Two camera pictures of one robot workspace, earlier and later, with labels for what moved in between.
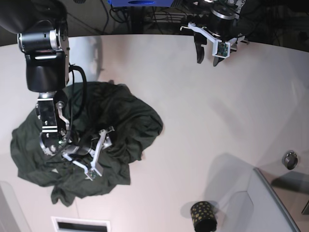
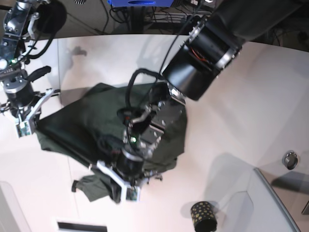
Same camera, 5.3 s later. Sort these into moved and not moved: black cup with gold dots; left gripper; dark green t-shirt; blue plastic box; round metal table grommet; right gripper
Moved: left gripper; dark green t-shirt; right gripper
Not moved: black cup with gold dots; blue plastic box; round metal table grommet
